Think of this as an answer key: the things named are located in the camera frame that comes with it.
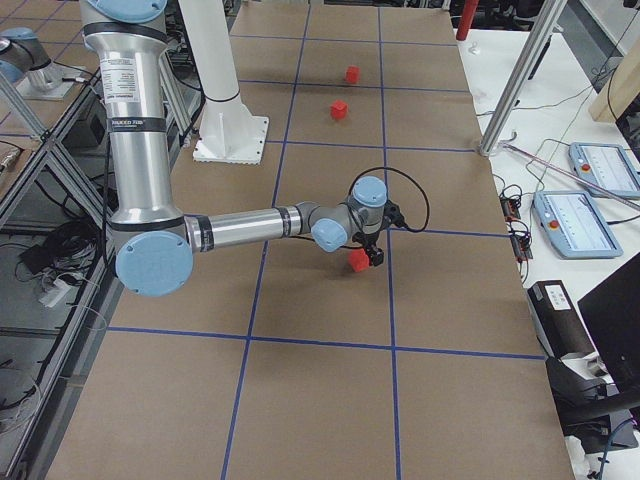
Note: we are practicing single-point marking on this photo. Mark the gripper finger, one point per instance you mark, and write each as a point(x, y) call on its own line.
point(375, 255)

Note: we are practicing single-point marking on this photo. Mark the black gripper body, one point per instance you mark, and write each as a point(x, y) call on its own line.
point(369, 245)

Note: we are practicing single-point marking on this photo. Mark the red block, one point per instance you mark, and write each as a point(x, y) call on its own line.
point(339, 109)
point(352, 75)
point(358, 260)

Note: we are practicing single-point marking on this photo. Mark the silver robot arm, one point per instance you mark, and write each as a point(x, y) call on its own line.
point(155, 241)
point(26, 64)

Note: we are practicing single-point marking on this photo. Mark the small circuit board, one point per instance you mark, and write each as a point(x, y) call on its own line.
point(519, 232)

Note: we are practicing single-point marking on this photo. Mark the black box device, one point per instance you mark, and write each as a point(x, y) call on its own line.
point(557, 322)

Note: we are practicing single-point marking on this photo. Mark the teach pendant near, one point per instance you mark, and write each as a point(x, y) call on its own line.
point(574, 226)

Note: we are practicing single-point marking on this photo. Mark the teach pendant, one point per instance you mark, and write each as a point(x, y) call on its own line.
point(606, 165)
point(574, 226)

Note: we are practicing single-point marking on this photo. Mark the black monitor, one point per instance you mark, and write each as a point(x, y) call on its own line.
point(611, 314)

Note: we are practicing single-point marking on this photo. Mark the teach pendant far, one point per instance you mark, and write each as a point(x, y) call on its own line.
point(606, 165)

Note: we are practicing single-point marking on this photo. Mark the red cylinder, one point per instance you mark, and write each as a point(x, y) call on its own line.
point(466, 19)

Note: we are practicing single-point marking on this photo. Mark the metal rod tool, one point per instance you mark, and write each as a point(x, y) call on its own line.
point(506, 145)

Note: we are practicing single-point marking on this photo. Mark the white pedestal column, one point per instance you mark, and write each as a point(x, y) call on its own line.
point(228, 131)

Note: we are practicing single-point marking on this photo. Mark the aluminium frame post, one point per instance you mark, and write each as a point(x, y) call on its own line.
point(537, 38)

